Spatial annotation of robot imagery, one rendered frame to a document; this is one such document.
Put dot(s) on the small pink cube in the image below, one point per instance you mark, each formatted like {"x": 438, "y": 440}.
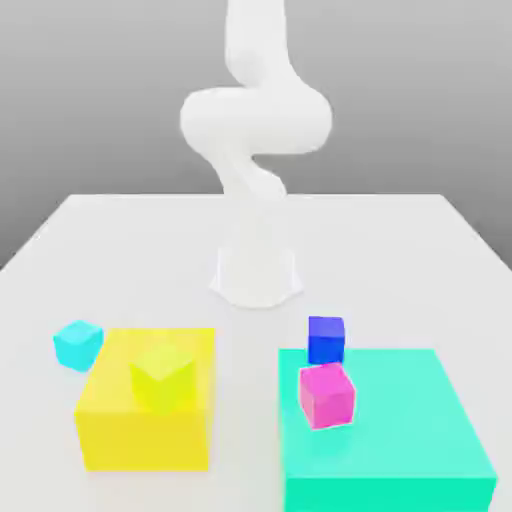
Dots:
{"x": 327, "y": 396}

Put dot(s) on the small blue cube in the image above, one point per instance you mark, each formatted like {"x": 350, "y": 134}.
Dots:
{"x": 326, "y": 340}

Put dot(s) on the small cyan cube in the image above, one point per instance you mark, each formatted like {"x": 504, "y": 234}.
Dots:
{"x": 78, "y": 345}

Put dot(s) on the large yellow box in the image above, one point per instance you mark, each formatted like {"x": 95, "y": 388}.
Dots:
{"x": 144, "y": 438}

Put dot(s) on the large turquoise box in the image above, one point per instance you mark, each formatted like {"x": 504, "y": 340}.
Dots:
{"x": 400, "y": 432}

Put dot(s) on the small lime yellow cube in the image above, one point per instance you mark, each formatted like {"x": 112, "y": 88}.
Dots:
{"x": 162, "y": 380}

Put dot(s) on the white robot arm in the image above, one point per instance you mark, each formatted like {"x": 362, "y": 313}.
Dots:
{"x": 256, "y": 120}

